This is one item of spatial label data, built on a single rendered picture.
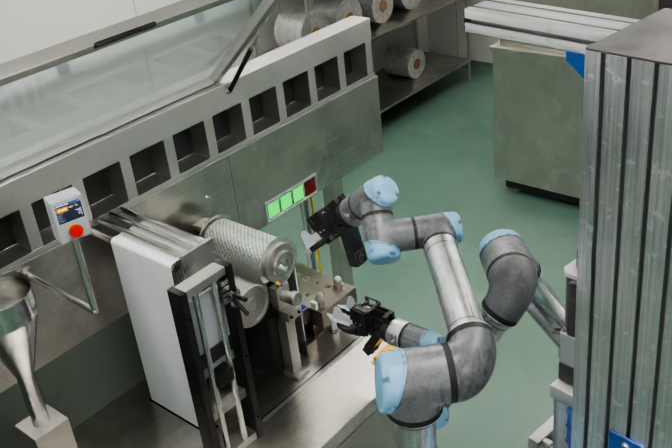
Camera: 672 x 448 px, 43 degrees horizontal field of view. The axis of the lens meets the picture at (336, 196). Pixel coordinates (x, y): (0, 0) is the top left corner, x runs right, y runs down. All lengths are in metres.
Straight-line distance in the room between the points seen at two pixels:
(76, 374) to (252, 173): 0.79
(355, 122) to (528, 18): 1.52
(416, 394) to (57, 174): 1.09
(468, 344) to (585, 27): 0.62
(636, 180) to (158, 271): 1.18
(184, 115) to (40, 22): 2.52
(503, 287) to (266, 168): 1.01
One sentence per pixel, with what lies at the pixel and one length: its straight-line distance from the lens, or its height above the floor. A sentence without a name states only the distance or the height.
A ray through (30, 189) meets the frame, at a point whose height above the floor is 1.61.
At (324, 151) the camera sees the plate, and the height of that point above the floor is 1.27.
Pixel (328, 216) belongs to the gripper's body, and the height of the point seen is 1.48.
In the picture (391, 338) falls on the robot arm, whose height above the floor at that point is 1.12.
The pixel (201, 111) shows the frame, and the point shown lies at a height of 1.61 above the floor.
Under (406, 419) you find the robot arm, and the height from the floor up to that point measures 1.35.
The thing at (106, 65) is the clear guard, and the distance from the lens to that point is 1.96.
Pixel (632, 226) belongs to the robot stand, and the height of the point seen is 1.74.
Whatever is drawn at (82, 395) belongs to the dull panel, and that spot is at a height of 0.98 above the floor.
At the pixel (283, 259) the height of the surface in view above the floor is 1.26.
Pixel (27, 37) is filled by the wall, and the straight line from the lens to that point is 4.86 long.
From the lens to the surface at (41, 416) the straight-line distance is 2.14.
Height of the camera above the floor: 2.49
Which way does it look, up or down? 28 degrees down
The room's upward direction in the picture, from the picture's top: 7 degrees counter-clockwise
